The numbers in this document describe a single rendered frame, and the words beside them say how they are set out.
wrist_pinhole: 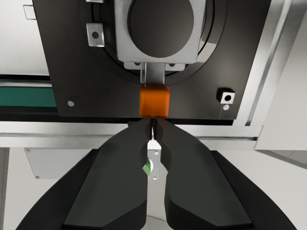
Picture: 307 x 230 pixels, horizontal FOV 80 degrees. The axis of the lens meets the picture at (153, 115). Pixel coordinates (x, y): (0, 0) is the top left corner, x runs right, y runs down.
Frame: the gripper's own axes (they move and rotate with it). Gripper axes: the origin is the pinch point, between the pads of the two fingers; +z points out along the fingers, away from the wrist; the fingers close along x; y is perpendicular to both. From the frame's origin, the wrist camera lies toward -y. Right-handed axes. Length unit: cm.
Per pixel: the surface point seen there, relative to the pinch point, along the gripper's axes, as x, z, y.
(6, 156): -112, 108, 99
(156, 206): 3.1, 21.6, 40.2
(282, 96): 26.1, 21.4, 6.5
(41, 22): -11.4, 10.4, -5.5
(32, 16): -12.4, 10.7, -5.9
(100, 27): -4.7, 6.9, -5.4
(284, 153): 118, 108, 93
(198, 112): 6.5, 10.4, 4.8
